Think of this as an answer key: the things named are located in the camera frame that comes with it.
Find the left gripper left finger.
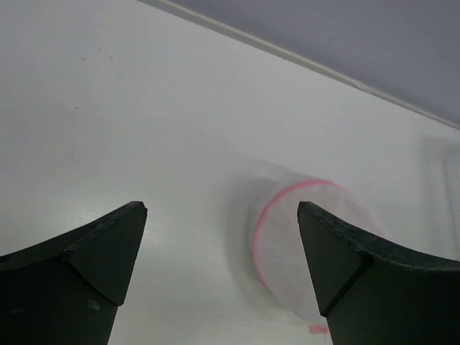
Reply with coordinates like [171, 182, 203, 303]
[1, 201, 147, 344]

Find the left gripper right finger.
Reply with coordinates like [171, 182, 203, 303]
[298, 202, 459, 345]

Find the white mesh laundry bag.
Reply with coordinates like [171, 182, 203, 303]
[248, 172, 387, 336]

